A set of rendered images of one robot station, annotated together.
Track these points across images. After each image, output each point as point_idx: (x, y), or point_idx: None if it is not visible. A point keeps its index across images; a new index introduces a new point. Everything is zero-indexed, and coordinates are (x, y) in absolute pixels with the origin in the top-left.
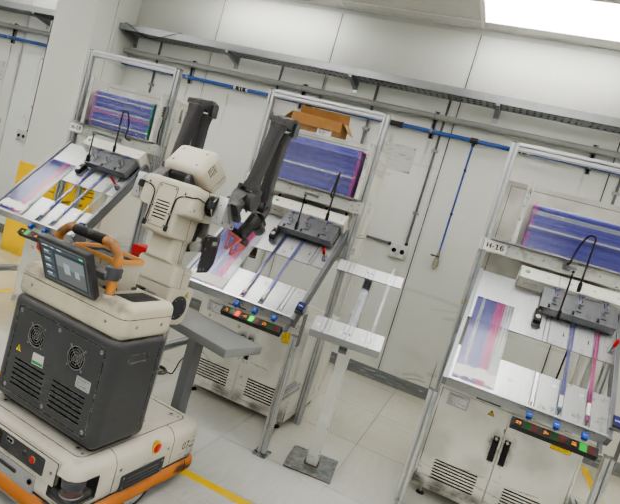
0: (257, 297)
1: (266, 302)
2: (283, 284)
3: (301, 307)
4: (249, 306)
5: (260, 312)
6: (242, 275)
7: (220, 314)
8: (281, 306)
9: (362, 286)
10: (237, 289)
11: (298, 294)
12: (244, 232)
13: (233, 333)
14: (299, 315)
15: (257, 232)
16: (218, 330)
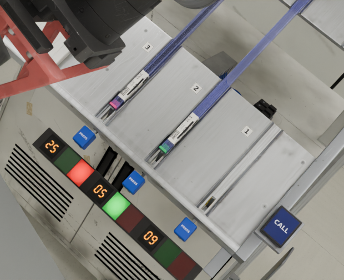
0: (153, 133)
1: (176, 160)
2: (246, 105)
3: (281, 234)
4: (122, 155)
5: (151, 182)
6: (129, 33)
7: None
8: (219, 190)
9: None
10: (101, 83)
11: (283, 159)
12: (97, 20)
13: (40, 271)
14: None
15: (181, 1)
16: None
